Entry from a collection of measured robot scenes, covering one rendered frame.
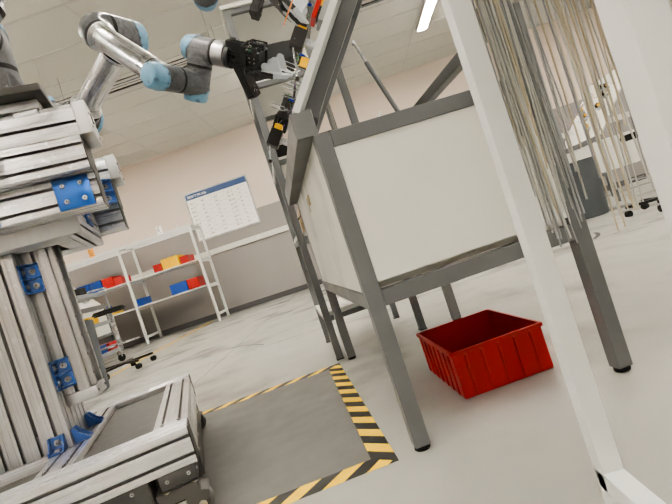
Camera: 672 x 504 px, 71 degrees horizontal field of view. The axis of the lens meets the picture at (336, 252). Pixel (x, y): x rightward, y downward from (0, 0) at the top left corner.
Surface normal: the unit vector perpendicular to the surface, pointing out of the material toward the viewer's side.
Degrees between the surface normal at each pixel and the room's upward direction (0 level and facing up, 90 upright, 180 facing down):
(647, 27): 90
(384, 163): 90
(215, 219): 90
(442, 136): 90
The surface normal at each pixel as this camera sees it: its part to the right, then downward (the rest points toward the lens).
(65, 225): 0.29, -0.09
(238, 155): -0.04, 0.01
